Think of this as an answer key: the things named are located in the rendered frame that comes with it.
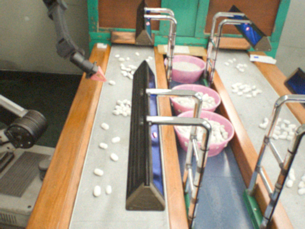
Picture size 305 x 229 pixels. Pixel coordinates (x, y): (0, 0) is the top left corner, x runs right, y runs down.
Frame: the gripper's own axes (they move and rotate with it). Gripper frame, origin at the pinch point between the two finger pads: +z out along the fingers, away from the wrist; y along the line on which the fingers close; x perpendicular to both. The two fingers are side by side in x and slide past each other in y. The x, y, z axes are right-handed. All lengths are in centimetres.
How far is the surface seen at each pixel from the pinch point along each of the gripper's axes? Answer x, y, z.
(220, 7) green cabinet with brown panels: -62, 73, 42
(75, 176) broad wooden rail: 7, -64, 0
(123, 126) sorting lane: -0.9, -29.0, 13.0
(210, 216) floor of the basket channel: -17, -74, 41
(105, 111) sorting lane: 5.1, -17.3, 6.2
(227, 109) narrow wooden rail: -34, -16, 50
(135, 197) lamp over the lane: -32, -103, -6
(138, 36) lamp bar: -30.0, -5.9, -3.9
